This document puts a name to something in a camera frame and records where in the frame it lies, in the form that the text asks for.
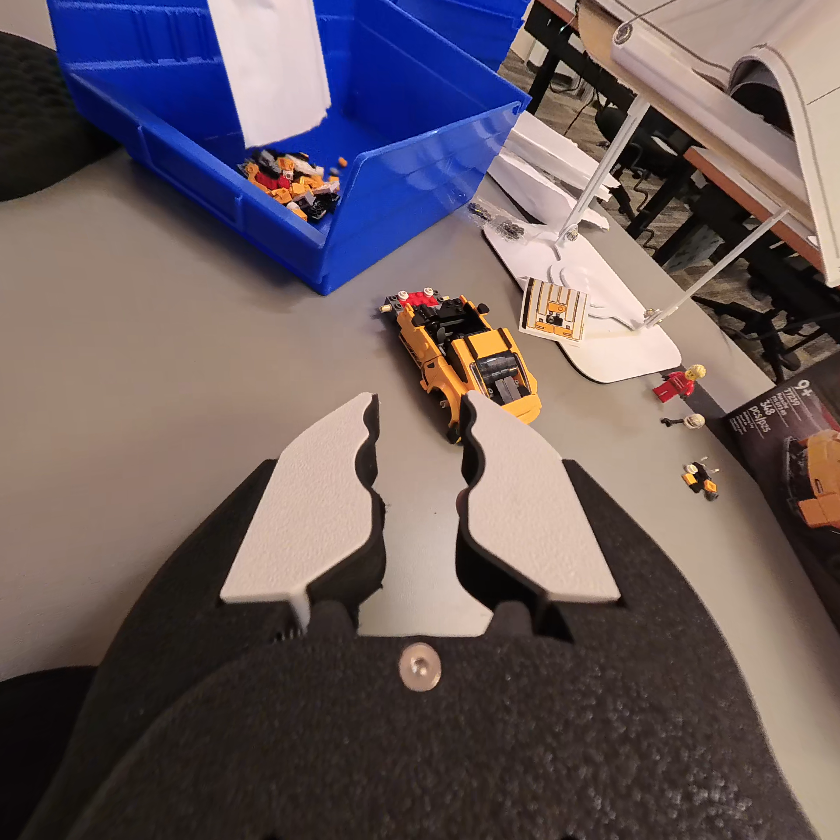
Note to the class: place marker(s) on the torn white paper bag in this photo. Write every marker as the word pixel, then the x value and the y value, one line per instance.
pixel 275 65

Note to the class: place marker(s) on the blue plastic bin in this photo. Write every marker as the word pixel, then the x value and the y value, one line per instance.
pixel 472 26
pixel 407 131

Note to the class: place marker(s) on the white minifigure helmet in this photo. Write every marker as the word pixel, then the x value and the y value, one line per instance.
pixel 694 421

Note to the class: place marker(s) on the white stand with clear rods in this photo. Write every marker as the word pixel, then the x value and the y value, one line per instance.
pixel 617 341

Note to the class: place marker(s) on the clear bag of dark screws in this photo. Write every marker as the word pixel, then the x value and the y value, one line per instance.
pixel 508 226

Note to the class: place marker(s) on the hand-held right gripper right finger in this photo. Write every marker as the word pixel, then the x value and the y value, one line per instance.
pixel 531 512

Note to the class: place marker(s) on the pile of lego pieces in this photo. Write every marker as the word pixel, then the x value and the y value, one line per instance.
pixel 292 184

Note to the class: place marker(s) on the large white machine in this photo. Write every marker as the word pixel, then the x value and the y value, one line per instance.
pixel 817 164

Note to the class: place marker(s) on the yellow lego car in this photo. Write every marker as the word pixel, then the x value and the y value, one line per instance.
pixel 472 354

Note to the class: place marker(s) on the black textured wrist rest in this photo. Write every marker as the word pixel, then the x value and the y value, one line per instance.
pixel 39 118

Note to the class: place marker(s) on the red lego minifigure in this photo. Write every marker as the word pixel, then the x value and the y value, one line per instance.
pixel 676 386

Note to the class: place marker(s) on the black lego set box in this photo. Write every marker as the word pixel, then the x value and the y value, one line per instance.
pixel 774 446

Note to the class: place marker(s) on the white paper roll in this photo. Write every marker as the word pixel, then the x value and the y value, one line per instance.
pixel 689 111

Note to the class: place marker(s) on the brown edged background desk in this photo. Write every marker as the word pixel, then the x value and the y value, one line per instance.
pixel 754 203

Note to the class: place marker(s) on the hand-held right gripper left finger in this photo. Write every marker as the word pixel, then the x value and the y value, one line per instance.
pixel 308 512

